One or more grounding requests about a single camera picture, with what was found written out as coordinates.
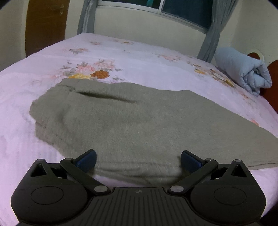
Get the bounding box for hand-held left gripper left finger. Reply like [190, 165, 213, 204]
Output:
[30, 149, 111, 194]

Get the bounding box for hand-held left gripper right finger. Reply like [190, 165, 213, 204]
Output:
[168, 150, 249, 195]

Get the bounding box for grey-green fleece pants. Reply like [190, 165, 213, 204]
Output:
[29, 78, 278, 182]

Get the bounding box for rolled light blue quilt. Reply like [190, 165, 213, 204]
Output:
[215, 47, 273, 97]

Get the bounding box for brown wooden headboard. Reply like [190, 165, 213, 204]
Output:
[247, 52, 278, 113]

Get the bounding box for pink floral bed sheet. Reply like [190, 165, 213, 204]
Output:
[0, 33, 278, 226]

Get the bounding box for grey curtain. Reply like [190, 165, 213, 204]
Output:
[77, 0, 99, 35]
[197, 0, 236, 63]

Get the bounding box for brown wooden door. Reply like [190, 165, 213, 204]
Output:
[25, 0, 70, 58]

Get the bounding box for sliding glass window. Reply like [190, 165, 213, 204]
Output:
[97, 0, 214, 34]

